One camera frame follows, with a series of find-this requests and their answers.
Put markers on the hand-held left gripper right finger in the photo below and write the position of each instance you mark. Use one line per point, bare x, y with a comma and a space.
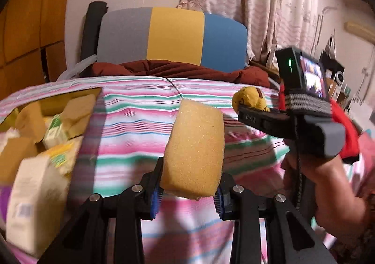
219, 202

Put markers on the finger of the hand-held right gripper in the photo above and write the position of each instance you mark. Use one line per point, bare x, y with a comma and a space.
241, 114

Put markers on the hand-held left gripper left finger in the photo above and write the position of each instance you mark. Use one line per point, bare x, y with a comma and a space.
156, 202

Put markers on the yellow sponge block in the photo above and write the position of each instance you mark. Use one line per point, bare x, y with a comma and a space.
193, 147
79, 111
17, 158
26, 119

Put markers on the green cracker snack packet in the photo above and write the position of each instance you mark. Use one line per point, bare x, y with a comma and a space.
63, 155

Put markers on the green and white carton box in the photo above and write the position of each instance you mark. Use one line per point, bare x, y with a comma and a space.
54, 135

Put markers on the tall white carton box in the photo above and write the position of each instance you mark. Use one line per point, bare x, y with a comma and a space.
32, 199

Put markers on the gold tin box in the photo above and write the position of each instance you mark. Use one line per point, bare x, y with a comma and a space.
52, 103

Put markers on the purple packet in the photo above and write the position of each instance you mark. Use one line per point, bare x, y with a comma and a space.
3, 202

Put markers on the white and blue sock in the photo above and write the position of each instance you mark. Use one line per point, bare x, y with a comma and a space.
7, 139

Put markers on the person's right forearm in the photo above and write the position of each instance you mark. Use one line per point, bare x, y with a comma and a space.
345, 220

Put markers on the person's right hand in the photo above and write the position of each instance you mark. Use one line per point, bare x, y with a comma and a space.
331, 176

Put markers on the red fleece cloth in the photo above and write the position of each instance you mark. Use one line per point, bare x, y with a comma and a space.
345, 123

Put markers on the wooden desk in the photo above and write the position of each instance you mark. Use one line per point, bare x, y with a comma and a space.
263, 67

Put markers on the pink cloth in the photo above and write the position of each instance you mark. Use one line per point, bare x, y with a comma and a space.
367, 147

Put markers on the white round fan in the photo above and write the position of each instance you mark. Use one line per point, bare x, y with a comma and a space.
339, 78

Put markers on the maroon quilt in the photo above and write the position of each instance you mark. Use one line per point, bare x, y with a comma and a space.
175, 72

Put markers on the striped bed sheet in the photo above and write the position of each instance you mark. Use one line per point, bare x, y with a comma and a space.
131, 123

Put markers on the grey yellow blue chair back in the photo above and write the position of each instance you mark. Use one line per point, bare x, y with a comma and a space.
175, 35

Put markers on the metal rack tube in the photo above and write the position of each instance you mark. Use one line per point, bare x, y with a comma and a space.
318, 26

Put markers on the patterned curtain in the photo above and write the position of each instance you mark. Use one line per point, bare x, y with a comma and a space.
263, 3

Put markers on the black foam roll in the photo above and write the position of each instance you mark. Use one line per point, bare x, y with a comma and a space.
92, 26

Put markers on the wooden wardrobe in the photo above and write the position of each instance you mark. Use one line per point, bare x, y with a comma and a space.
29, 32

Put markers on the wall air conditioner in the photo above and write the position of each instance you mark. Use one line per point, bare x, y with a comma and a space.
360, 31

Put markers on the white bed frame tube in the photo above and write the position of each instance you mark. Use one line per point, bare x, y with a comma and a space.
74, 67

